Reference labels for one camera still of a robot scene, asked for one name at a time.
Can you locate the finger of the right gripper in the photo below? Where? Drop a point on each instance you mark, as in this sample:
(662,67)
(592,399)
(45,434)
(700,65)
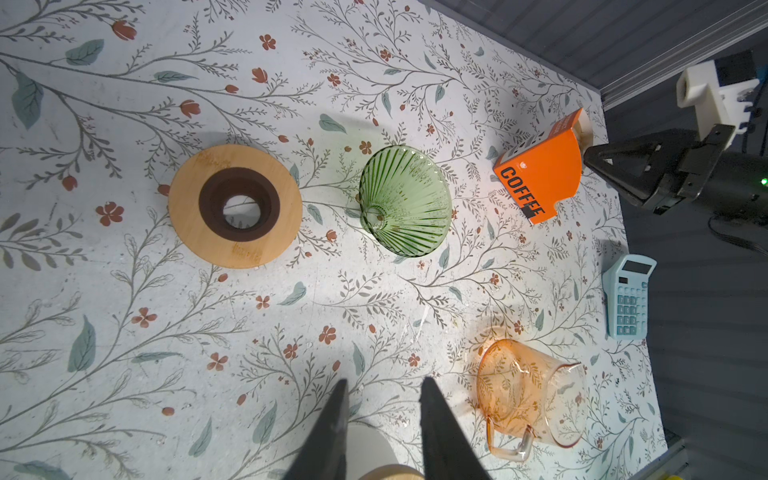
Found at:
(642,169)

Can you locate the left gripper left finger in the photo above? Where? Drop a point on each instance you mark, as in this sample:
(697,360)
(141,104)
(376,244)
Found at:
(323,454)

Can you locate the light blue calculator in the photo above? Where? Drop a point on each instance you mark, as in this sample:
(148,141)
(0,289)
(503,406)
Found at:
(626,288)

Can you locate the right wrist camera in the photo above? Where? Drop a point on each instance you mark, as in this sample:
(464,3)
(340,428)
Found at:
(718,90)

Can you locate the orange glass pitcher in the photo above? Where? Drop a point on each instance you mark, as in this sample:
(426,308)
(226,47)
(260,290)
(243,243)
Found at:
(527,396)

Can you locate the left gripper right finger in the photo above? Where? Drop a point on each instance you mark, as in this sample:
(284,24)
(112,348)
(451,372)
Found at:
(447,453)

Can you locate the white frosted mug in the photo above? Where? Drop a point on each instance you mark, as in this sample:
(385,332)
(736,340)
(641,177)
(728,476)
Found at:
(366,450)

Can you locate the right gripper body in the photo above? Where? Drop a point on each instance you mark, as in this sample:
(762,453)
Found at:
(712,178)

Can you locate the orange coffee filter box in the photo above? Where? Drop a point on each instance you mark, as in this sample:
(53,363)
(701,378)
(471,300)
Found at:
(546,169)

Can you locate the green glass dripper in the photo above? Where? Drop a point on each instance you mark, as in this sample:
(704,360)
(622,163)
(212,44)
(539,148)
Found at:
(405,201)

